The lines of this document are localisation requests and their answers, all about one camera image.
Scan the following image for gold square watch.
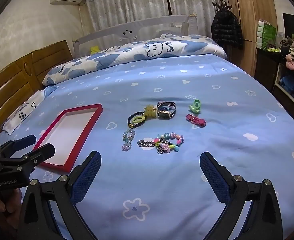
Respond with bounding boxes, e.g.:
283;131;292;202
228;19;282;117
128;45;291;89
156;101;176;119

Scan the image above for silver chain bracelet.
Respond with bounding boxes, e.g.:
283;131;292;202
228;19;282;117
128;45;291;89
137;139;168;155

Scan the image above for colorful chunky bead bracelet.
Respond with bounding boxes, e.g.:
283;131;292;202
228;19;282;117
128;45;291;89
152;132;184;153

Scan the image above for wooden wardrobe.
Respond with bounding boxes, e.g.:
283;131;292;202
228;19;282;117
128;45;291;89
228;0;277;76

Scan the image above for wooden headboard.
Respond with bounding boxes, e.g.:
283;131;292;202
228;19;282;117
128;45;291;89
0;40;73;133

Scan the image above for red jewelry tray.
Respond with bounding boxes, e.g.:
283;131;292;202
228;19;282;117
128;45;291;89
34;103;103;173

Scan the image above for pastel bead bracelet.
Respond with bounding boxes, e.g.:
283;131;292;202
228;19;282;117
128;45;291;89
121;128;136;151

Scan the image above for blue patterned bed sheet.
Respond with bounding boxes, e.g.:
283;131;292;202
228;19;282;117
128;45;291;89
0;54;294;239

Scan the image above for white bed guard rail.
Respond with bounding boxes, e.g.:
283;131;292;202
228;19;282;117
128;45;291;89
73;14;198;57

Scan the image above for green and white boxes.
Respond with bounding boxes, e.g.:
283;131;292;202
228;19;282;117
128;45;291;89
256;20;277;50

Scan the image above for black hanging bag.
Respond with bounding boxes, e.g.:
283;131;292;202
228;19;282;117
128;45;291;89
211;0;244;49

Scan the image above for grey curtains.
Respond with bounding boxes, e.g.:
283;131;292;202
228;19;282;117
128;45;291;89
85;0;227;37

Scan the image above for blue cloud print quilt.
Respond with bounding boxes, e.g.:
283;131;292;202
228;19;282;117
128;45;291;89
42;34;227;86

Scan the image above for black bead bracelet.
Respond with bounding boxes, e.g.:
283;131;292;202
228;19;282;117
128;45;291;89
127;111;147;130

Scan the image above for green hair tie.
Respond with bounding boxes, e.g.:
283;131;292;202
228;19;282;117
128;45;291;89
189;99;202;114

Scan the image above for dark side cabinet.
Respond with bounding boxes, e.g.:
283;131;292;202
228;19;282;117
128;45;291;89
254;49;294;119

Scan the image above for yellow toy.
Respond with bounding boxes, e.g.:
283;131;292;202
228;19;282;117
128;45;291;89
90;46;100;55

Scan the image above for white printed pillow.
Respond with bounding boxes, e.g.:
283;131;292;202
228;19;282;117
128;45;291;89
1;89;50;135

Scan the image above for pink hair clip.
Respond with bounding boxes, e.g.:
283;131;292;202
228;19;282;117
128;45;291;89
186;114;206;127

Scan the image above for yellow hair claw clip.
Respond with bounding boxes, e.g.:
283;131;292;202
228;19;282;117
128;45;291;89
143;105;157;118

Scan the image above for person's left hand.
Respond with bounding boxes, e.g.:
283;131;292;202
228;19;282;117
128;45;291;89
0;189;22;230

